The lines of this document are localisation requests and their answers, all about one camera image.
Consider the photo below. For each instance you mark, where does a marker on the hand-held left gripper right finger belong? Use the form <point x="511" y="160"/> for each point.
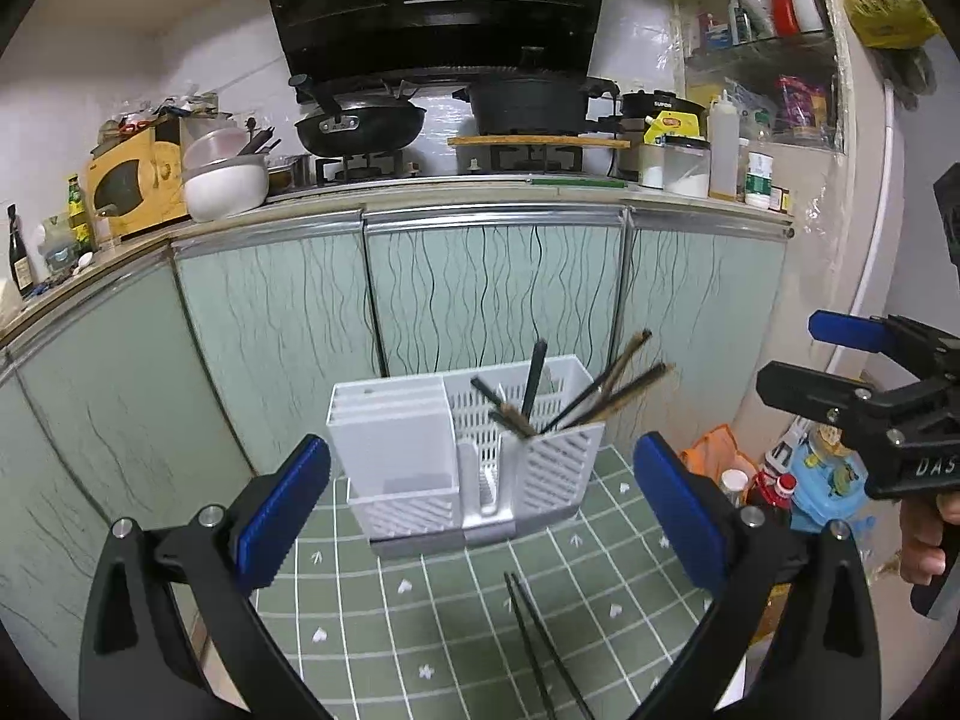
<point x="675" y="510"/>

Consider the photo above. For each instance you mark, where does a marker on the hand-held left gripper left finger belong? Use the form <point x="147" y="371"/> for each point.
<point x="289" y="502"/>

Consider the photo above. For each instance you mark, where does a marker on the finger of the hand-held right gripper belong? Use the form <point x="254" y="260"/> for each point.
<point x="847" y="331"/>
<point x="810" y="390"/>

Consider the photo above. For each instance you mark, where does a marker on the white plastic utensil holder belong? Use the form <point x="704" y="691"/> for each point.
<point x="397" y="450"/>

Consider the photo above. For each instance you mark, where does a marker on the black chopstick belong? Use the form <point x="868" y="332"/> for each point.
<point x="535" y="382"/>
<point x="529" y="645"/>
<point x="551" y="646"/>
<point x="577" y="405"/>

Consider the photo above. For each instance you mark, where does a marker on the person's right hand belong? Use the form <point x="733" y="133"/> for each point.
<point x="922" y="540"/>

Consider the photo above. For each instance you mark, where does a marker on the orange bag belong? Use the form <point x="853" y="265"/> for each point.
<point x="712" y="457"/>

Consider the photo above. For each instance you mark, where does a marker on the blue plastic toy container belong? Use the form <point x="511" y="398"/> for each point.
<point x="832" y="480"/>

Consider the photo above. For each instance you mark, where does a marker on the red cap bottle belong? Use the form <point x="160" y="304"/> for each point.
<point x="772" y="491"/>

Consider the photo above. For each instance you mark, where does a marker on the small dark jar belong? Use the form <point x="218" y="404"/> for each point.
<point x="781" y="200"/>

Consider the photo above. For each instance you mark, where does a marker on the green label plastic bottle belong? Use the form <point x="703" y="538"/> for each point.
<point x="759" y="180"/>

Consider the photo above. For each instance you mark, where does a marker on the green checkered tablecloth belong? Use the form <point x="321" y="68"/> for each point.
<point x="450" y="615"/>

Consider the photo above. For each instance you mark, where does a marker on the white squeeze bottle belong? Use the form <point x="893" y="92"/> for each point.
<point x="724" y="150"/>

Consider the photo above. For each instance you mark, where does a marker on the purple snack packet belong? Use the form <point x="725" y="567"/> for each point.
<point x="802" y="105"/>

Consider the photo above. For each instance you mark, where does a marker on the clear white seasoning container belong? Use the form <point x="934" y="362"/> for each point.
<point x="679" y="169"/>

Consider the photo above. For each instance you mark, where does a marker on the black rice cooker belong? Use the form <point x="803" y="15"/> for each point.
<point x="660" y="109"/>

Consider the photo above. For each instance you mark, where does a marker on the stack of white bowls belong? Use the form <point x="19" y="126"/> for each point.
<point x="225" y="184"/>

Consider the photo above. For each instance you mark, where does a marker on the gas stove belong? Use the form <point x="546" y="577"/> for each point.
<point x="375" y="165"/>

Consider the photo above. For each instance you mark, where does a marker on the yellow countertop appliance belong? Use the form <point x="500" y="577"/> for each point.
<point x="127" y="184"/>

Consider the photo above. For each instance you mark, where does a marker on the green glass bottle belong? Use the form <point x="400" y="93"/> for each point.
<point x="77" y="214"/>

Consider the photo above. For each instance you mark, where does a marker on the wooden board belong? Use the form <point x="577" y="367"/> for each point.
<point x="540" y="141"/>

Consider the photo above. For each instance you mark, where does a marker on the dark glass bottle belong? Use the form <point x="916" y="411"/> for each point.
<point x="19" y="255"/>

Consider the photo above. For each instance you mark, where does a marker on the black wok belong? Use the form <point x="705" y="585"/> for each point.
<point x="360" y="127"/>

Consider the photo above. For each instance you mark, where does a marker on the black cooking pot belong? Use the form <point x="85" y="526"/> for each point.
<point x="529" y="101"/>

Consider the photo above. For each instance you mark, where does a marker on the white wall pipe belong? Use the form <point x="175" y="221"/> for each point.
<point x="874" y="202"/>

